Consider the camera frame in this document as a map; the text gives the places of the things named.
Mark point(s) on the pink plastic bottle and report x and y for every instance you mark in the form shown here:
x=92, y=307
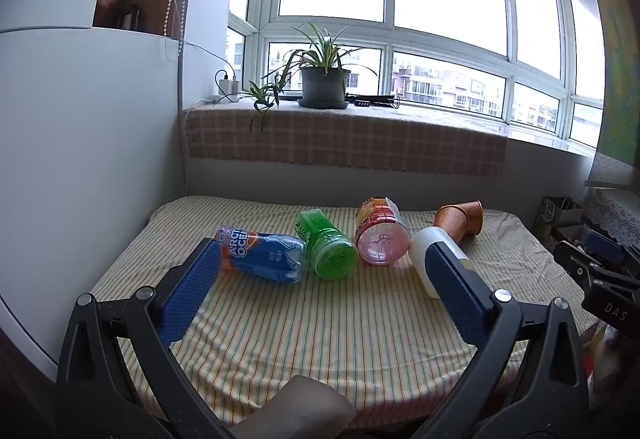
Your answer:
x=382, y=241

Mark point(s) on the grey plant saucer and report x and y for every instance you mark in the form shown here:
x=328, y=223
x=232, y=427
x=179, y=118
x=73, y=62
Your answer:
x=324, y=105

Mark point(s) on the potted spider plant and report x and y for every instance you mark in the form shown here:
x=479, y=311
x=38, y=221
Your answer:
x=322, y=84

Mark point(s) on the dark picture frame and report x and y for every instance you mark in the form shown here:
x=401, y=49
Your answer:
x=132, y=18

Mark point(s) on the cardboard box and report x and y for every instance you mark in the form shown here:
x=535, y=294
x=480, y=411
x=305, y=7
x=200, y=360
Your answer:
x=555, y=216

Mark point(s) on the small spider plantlet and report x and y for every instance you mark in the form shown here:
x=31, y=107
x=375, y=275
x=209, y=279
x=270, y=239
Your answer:
x=262, y=96

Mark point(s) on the white lace cloth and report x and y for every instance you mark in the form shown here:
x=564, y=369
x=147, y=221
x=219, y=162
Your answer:
x=615, y=214

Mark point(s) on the white plastic cup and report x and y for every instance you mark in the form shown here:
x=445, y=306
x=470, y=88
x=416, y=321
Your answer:
x=422, y=249

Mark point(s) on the white power strip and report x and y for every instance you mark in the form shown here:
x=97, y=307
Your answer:
x=225, y=98

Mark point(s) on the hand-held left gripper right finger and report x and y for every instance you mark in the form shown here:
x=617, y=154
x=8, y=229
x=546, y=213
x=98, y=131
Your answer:
x=460, y=291

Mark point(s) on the blue labelled plastic bottle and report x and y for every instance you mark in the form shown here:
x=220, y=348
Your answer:
x=265, y=259

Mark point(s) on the beige cloth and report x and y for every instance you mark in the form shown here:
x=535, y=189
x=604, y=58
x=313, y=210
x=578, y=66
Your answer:
x=305, y=406

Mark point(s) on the white window frame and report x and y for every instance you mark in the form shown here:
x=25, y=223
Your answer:
x=387, y=31

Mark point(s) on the green plastic bottle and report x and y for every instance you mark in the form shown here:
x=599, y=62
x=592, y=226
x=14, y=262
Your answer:
x=332, y=254

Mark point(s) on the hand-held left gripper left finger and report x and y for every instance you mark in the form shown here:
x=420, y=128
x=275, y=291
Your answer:
x=192, y=289

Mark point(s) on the copper metal cup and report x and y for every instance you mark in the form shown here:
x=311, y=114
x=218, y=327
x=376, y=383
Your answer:
x=457, y=218

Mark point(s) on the white cabinet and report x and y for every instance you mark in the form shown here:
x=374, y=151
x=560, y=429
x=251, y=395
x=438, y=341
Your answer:
x=85, y=144

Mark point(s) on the white plug charger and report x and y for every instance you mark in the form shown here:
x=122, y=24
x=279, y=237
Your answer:
x=229, y=86

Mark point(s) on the checked windowsill cloth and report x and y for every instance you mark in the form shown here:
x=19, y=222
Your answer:
x=350, y=139

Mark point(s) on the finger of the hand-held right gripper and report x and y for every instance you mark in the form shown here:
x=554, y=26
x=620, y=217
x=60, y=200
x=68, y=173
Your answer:
x=607, y=241
x=575, y=255

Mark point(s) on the black device on windowsill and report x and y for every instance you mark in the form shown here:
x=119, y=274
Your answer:
x=372, y=100

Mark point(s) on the striped bed sheet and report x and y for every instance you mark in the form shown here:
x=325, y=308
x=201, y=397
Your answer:
x=320, y=344

